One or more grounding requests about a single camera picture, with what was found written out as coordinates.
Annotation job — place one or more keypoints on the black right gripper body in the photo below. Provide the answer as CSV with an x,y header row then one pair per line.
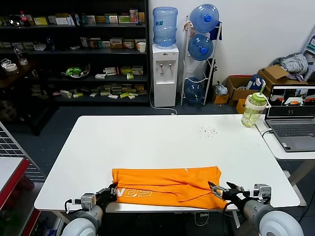
x,y
236,198

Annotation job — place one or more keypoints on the white teal plastic rack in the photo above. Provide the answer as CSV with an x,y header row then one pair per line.
x,y
310,48

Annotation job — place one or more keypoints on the blue water jug with label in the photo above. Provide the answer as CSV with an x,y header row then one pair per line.
x,y
165,26

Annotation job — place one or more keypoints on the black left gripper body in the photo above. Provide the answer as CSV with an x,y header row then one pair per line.
x,y
104,197

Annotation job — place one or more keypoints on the upright yellow box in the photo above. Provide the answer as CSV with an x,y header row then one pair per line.
x,y
142,17

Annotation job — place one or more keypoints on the white power adapter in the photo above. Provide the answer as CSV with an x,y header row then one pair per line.
x,y
203,215

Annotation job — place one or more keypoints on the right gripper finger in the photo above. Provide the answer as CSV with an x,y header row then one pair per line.
x,y
236,189
217,191

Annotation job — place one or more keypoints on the dark blue bottle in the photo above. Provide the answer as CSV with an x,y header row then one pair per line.
x,y
51,43

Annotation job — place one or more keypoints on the bowl of green fruit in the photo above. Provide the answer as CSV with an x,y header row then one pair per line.
x,y
73,71

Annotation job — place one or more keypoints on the shiny glass bowl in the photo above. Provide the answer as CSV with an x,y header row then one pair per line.
x,y
15,20

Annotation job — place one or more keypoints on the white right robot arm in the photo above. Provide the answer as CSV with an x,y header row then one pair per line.
x,y
270,223

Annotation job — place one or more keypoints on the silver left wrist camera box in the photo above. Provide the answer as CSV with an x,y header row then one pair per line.
x,y
88,201

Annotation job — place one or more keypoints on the white orange medicine box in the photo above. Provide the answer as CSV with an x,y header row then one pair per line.
x,y
129,44

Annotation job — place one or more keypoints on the grey pile of clothes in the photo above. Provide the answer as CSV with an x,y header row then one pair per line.
x,y
295,63

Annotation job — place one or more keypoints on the grey laptop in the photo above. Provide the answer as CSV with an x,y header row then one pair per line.
x,y
292,129

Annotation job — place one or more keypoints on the cola bottle with red label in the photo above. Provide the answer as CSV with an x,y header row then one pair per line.
x,y
24,19

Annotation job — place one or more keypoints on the yellow green medicine box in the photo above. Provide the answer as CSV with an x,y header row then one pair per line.
x,y
126,69

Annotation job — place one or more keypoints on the cardboard box with raised flap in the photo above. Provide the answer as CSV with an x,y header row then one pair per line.
x,y
275,72

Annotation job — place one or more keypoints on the small green box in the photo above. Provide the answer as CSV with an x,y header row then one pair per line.
x,y
130,76

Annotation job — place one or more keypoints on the green lidded water bottle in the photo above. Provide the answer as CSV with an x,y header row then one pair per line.
x,y
250,115

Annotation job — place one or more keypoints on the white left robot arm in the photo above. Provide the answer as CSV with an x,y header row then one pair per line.
x,y
78,226

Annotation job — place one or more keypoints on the white paper cup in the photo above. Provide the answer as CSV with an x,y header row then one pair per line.
x,y
142,47

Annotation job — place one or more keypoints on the grey plastic bag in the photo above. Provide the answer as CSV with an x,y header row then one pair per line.
x,y
220,89

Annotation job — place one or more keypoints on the flat white medicine box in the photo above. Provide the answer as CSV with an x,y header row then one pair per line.
x,y
100,76

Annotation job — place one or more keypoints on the white tape roll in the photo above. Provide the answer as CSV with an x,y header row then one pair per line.
x,y
11,67

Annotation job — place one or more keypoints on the red edged white cart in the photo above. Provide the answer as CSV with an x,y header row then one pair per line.
x,y
9,171

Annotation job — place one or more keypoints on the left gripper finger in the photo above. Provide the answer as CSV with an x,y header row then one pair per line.
x,y
112,187
115,194

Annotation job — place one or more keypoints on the small white side table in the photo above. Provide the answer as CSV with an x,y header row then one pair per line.
x,y
273,149

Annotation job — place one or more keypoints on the blue white bag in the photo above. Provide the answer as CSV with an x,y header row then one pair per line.
x,y
255,81

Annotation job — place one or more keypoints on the small yellow box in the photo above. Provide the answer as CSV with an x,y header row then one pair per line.
x,y
221,99
241,106

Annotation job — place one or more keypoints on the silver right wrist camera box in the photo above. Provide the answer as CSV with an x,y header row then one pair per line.
x,y
263,191

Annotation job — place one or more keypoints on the white red medicine box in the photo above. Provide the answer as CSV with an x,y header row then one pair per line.
x,y
111,70

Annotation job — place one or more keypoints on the white green medicine box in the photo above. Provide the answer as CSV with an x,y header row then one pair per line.
x,y
138,70

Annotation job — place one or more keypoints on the plain white box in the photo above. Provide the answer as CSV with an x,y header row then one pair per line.
x,y
62,20

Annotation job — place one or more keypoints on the white metal jug rack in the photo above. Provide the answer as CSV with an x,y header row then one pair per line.
x,y
208,84

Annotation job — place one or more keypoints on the orange t-shirt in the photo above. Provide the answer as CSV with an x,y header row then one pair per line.
x,y
160,179

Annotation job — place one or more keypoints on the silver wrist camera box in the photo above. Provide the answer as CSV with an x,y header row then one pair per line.
x,y
263,191
88,201

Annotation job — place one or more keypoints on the white water dispenser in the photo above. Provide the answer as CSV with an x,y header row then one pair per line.
x,y
164,93

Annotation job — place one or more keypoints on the black shelving unit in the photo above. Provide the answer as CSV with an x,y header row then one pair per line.
x,y
115,52

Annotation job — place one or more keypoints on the beige medicine box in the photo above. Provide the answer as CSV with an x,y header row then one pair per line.
x,y
116,43

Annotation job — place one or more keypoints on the dark brown table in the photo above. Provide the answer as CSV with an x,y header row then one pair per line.
x,y
22,73

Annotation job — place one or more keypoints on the wide yellow box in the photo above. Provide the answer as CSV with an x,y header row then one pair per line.
x,y
40,20

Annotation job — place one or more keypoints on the pink green printed box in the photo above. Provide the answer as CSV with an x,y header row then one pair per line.
x,y
134,15

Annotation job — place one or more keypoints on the clear plastic bottle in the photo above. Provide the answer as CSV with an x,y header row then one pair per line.
x,y
18,52

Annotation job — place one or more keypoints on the open brown cardboard box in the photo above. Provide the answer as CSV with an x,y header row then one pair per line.
x,y
233,94

